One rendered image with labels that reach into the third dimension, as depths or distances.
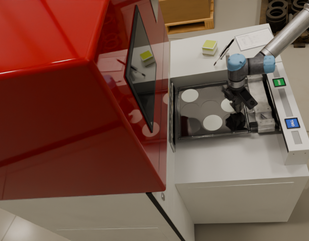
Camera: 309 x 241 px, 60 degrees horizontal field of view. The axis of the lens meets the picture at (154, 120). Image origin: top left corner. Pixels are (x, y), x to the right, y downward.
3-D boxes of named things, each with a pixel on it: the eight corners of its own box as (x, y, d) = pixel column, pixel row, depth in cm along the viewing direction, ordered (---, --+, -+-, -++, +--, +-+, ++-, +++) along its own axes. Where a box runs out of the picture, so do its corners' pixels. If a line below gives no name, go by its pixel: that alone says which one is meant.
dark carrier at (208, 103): (180, 137, 141) (180, 136, 141) (179, 89, 161) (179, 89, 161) (247, 130, 134) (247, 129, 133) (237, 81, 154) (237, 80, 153)
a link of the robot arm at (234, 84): (248, 76, 120) (234, 85, 119) (248, 83, 123) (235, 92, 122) (237, 68, 124) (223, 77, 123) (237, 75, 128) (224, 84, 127)
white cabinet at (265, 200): (195, 227, 198) (174, 184, 135) (191, 122, 255) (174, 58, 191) (288, 225, 184) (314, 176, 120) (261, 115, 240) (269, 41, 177)
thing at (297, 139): (284, 165, 126) (289, 151, 115) (262, 82, 158) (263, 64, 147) (306, 164, 124) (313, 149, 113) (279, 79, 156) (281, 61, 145)
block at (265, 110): (255, 115, 139) (255, 112, 137) (254, 111, 141) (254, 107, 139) (271, 114, 137) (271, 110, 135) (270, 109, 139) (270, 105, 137)
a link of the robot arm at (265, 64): (271, 54, 119) (245, 57, 122) (275, 54, 109) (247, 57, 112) (271, 72, 121) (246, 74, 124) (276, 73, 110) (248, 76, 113)
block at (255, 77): (247, 82, 153) (248, 78, 151) (246, 78, 155) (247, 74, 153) (262, 80, 151) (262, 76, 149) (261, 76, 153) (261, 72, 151)
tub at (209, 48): (202, 55, 163) (201, 47, 158) (206, 48, 167) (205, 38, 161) (214, 57, 160) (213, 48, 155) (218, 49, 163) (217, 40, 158)
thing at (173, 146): (172, 152, 142) (169, 143, 135) (173, 91, 168) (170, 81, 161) (176, 152, 142) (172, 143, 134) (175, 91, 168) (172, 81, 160)
